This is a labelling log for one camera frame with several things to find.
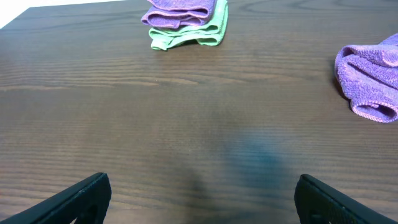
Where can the purple microfiber cloth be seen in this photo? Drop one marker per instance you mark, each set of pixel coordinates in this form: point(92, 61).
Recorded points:
point(367, 75)

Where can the folded green cloth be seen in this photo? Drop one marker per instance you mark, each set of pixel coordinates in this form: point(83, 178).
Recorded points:
point(210, 34)

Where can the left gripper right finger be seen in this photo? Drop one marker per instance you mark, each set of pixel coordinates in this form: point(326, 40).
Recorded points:
point(318, 203)

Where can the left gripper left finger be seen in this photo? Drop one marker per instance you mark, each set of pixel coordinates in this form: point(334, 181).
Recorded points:
point(86, 202)

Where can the folded purple cloth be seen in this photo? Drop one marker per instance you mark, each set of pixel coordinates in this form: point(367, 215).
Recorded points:
point(173, 14)

